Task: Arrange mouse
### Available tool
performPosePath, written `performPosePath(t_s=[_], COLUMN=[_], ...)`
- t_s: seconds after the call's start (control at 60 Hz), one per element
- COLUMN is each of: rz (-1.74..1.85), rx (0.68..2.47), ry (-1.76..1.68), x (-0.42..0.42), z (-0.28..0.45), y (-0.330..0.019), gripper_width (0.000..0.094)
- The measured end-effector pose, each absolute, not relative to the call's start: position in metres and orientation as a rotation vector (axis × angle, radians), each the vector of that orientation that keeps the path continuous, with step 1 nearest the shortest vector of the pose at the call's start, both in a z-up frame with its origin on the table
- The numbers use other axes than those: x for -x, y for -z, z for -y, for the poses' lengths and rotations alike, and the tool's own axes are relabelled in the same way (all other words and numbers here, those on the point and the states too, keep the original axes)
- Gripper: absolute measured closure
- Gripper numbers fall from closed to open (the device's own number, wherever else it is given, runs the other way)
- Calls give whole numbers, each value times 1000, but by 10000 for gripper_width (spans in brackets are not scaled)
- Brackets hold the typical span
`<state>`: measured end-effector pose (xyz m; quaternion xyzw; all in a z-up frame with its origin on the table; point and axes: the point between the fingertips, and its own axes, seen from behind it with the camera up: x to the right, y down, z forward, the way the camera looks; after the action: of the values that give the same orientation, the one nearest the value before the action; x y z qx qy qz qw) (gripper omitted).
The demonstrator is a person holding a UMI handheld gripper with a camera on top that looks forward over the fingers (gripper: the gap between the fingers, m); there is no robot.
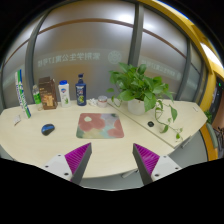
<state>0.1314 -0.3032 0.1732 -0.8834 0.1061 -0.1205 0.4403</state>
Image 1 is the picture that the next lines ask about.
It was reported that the floral pastel mouse pad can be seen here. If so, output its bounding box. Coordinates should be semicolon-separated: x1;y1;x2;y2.
76;113;124;139

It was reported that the dark blue pump bottle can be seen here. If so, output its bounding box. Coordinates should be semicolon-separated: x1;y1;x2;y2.
75;74;86;106

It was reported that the brown cardboard box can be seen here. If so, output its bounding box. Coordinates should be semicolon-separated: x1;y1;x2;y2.
39;77;58;110

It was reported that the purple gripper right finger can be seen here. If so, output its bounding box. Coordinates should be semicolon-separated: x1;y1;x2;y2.
132;143;183;186

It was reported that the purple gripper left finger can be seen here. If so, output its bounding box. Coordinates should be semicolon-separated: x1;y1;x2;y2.
42;142;93;186

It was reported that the black round desk grommet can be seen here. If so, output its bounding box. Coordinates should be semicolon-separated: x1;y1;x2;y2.
147;121;154;127

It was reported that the white shampoo bottle blue cap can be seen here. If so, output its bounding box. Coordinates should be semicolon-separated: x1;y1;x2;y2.
58;80;71;107

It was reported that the small white card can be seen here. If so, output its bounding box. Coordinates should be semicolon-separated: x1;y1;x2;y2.
14;115;21;126

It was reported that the tall white green tube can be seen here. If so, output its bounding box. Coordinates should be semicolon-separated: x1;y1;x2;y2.
15;69;31;119

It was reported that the small round white jar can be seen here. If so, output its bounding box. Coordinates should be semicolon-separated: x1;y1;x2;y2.
97;96;107;108

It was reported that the green plastic drink bottle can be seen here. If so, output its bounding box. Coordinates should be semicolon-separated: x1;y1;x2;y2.
32;85;43;111

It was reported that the crumpled white tissue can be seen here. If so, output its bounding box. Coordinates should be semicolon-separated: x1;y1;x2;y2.
88;98;97;106

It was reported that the green potted pothos plant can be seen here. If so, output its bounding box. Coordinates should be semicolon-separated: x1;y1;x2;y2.
107;63;183;141

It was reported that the black blue computer mouse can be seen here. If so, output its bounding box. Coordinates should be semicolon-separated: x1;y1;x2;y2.
41;124;55;136

